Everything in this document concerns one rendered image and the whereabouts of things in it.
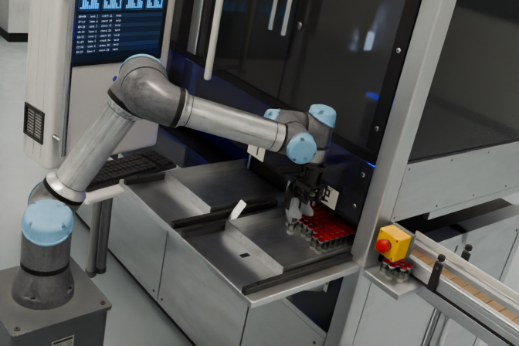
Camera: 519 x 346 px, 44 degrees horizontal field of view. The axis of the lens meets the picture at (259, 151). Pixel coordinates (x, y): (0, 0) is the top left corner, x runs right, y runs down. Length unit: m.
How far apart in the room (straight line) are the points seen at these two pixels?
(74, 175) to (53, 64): 0.58
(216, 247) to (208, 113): 0.47
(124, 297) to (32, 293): 1.40
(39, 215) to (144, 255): 1.34
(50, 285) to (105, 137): 0.38
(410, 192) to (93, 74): 1.12
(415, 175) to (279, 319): 0.71
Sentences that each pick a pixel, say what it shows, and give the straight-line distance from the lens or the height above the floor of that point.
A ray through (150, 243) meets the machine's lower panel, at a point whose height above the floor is 0.33.
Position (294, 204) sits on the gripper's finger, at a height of 1.01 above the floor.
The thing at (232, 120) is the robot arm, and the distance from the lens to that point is 1.50.
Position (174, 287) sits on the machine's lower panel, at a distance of 2.72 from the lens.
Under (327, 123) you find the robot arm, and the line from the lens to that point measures 1.70.
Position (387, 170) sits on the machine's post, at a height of 1.19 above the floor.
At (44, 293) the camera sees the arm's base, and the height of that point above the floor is 0.83.
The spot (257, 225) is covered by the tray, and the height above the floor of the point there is 0.88.
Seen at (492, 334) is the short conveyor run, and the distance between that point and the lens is 1.81.
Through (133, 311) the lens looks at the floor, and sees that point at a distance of 2.96.
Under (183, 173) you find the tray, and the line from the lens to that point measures 2.15.
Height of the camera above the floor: 1.82
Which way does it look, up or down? 22 degrees down
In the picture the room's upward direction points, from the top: 12 degrees clockwise
